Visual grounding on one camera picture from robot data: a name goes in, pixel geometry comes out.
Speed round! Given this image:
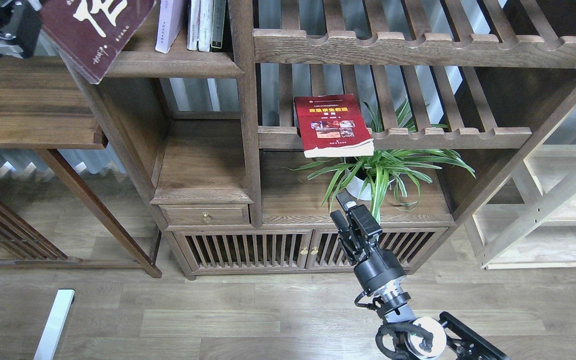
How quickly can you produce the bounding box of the white metal leg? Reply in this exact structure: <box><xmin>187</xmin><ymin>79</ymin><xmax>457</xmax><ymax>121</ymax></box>
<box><xmin>34</xmin><ymin>288</ymin><xmax>75</xmax><ymax>360</ymax></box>

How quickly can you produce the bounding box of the light wooden shelf rack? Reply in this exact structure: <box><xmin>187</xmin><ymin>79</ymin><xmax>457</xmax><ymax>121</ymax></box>
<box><xmin>464</xmin><ymin>109</ymin><xmax>576</xmax><ymax>270</ymax></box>

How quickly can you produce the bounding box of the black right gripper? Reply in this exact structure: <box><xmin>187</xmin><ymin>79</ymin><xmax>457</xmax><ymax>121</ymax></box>
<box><xmin>330</xmin><ymin>191</ymin><xmax>406</xmax><ymax>296</ymax></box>

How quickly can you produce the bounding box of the green spider plant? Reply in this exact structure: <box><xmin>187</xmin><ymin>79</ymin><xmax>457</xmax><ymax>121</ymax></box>
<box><xmin>290</xmin><ymin>99</ymin><xmax>476</xmax><ymax>260</ymax></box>

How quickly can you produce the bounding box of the maroon book with white characters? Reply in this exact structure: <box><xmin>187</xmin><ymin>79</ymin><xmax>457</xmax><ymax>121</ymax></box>
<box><xmin>39</xmin><ymin>0</ymin><xmax>156</xmax><ymax>84</ymax></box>

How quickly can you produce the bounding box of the dark green upright book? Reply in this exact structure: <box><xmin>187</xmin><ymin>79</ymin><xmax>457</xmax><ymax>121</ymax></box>
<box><xmin>210</xmin><ymin>0</ymin><xmax>227</xmax><ymax>52</ymax></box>

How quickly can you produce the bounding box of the red paperback book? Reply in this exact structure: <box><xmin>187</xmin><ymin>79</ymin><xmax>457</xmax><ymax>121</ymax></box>
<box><xmin>294</xmin><ymin>93</ymin><xmax>374</xmax><ymax>158</ymax></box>

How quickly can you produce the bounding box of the white upright book left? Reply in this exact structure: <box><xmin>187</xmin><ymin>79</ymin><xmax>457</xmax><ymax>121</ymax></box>
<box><xmin>187</xmin><ymin>0</ymin><xmax>201</xmax><ymax>51</ymax></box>

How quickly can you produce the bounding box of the white plant pot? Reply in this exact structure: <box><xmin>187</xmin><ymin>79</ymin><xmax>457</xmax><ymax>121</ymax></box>
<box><xmin>345</xmin><ymin>168</ymin><xmax>373</xmax><ymax>202</ymax></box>

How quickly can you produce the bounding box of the white upright book middle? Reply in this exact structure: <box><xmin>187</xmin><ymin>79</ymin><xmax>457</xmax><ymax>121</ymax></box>
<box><xmin>198</xmin><ymin>0</ymin><xmax>214</xmax><ymax>52</ymax></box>

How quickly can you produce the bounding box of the pale lavender paperback book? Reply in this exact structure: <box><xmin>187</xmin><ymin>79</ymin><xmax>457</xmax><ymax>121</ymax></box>
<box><xmin>155</xmin><ymin>0</ymin><xmax>188</xmax><ymax>54</ymax></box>

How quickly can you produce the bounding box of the white upright book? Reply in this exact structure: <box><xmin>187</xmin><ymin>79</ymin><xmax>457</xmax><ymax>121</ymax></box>
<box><xmin>198</xmin><ymin>0</ymin><xmax>214</xmax><ymax>52</ymax></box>
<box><xmin>187</xmin><ymin>0</ymin><xmax>201</xmax><ymax>51</ymax></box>

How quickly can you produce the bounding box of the dark wooden bookshelf cabinet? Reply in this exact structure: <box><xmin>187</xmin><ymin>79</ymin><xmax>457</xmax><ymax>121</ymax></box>
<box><xmin>74</xmin><ymin>0</ymin><xmax>576</xmax><ymax>279</ymax></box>

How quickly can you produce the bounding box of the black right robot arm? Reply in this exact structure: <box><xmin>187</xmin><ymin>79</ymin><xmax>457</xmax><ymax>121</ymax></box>
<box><xmin>331</xmin><ymin>191</ymin><xmax>507</xmax><ymax>360</ymax></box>

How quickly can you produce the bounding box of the brass drawer knob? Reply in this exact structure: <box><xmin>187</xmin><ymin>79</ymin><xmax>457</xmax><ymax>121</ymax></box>
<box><xmin>202</xmin><ymin>212</ymin><xmax>212</xmax><ymax>224</ymax></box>

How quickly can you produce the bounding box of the dark wooden side table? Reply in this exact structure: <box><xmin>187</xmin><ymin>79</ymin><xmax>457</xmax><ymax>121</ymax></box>
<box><xmin>0</xmin><ymin>56</ymin><xmax>162</xmax><ymax>278</ymax></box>

